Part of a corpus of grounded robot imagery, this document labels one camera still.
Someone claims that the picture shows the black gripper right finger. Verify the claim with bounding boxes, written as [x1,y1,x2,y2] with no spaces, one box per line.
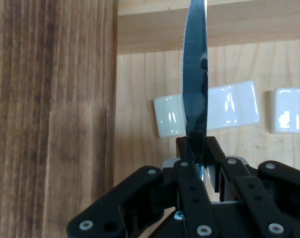
[204,135,300,238]

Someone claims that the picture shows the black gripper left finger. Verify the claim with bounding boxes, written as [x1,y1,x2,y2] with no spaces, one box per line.
[67,136,221,238]

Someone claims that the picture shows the silver table knife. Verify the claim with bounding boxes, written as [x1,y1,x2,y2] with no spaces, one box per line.
[180,0,209,184]

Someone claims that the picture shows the light wooden drawer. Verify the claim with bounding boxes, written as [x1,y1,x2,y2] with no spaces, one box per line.
[114,0,300,225]

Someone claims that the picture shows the white ceramic cutlery rest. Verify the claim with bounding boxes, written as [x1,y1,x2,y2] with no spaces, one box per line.
[270,87,300,135]
[153,80,261,139]

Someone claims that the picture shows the dark wooden cabinet box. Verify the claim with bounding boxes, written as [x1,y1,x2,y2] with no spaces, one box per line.
[0,0,119,238]

